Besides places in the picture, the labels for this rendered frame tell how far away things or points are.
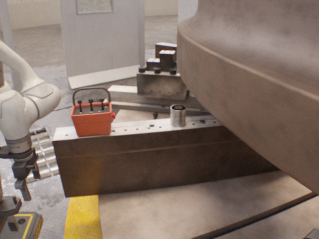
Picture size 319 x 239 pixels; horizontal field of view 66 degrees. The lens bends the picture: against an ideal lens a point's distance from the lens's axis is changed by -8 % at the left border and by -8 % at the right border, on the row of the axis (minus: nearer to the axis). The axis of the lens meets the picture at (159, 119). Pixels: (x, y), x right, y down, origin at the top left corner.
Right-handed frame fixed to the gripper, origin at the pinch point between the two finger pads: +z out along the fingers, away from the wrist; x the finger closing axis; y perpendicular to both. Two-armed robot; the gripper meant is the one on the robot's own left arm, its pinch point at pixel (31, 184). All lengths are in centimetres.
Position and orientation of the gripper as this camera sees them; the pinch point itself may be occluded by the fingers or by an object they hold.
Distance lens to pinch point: 113.5
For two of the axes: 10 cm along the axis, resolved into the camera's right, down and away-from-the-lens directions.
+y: 10.0, -0.4, 0.9
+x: -1.0, -4.4, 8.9
